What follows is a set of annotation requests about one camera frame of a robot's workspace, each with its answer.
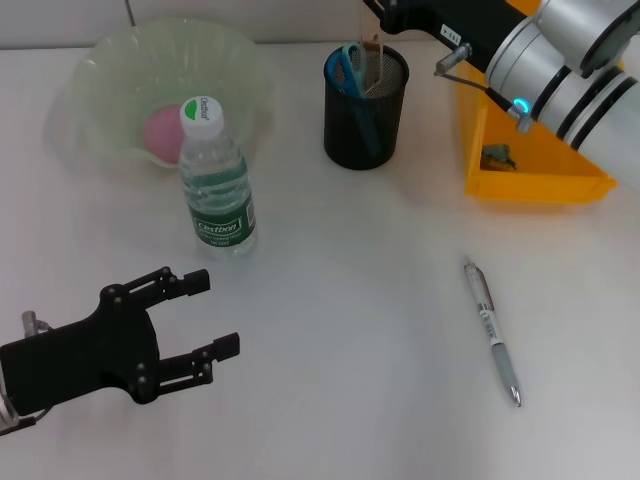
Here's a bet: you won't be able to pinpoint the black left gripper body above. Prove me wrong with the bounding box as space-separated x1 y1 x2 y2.
0 282 162 417

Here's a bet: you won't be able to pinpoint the green glass fruit bowl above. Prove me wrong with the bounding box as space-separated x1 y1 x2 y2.
64 17 275 174

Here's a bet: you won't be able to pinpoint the clear green-label water bottle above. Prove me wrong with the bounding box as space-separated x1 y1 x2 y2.
178 96 260 259

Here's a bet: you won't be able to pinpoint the clear grey ballpoint pen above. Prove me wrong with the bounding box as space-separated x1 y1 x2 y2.
462 255 523 407

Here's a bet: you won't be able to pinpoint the pink peach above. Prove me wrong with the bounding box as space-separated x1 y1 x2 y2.
143 107 184 164

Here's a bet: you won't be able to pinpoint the left gripper cable with plug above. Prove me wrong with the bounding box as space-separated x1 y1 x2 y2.
0 309 55 435

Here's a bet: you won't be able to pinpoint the teal plastic wrapper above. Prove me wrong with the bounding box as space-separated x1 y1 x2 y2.
479 143 519 172

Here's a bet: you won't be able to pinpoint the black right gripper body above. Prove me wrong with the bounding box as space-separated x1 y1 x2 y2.
378 0 530 72

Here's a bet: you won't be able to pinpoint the black mesh pen holder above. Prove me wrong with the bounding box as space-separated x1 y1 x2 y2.
322 42 409 171

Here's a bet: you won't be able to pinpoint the clear plastic ruler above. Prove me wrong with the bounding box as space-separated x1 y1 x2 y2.
360 32 385 96

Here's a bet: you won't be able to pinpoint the blue and teal scissors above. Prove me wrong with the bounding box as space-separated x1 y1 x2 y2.
325 42 387 157

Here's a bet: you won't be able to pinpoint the gripper cable with plug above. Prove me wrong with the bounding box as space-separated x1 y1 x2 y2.
432 42 533 134
0 309 55 435

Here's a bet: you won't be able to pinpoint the right gripper cable with plug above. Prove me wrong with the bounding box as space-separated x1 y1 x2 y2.
432 42 533 134

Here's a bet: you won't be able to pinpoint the yellow plastic bin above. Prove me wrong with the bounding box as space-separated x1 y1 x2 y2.
455 0 620 204

